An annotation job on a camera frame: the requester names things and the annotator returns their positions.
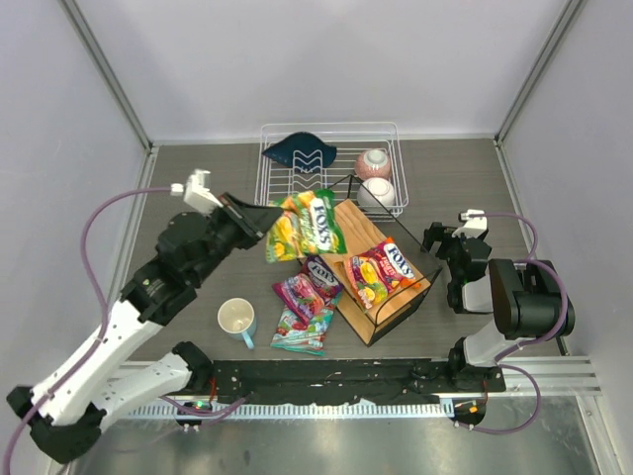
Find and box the green candy bag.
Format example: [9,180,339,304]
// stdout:
[265,189,347,263]

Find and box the wooden two-tier wire shelf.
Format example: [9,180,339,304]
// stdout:
[322,174,441,346]

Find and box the orange fruits candy bag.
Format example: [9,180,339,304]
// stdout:
[336,237,421,310]

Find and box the purple berries candy bag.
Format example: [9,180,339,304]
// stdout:
[272,255,343,325]

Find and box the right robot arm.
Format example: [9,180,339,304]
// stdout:
[422,218,575,382]

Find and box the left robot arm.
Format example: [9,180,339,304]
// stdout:
[7,193,282,464]

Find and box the teal mint candy bag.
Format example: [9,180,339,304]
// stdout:
[270,302,336,356]

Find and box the white bowl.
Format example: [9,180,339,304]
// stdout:
[357,177,396,211]

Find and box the dark blue leaf plate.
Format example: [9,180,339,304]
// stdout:
[262,132,337,173]

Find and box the pink patterned bowl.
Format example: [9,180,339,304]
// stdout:
[355,148,392,180]

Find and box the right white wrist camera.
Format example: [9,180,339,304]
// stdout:
[452,209,489,239]

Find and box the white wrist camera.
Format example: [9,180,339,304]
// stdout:
[169,169,223,216]
[452,209,489,239]

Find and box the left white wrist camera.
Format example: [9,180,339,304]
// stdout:
[169,169,223,216]

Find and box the white wire dish rack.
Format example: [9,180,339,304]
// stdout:
[254,122,408,222]

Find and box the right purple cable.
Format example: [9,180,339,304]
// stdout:
[457,211,568,435]

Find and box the purple cable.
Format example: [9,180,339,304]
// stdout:
[0,185,246,475]
[457,211,568,435]

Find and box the aluminium rail frame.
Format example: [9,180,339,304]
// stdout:
[79,1,632,407]

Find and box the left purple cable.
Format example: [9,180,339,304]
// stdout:
[0,185,246,475]

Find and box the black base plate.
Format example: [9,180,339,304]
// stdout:
[153,356,507,408]

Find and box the white slotted cable duct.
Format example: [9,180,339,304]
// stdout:
[126,399,454,421]

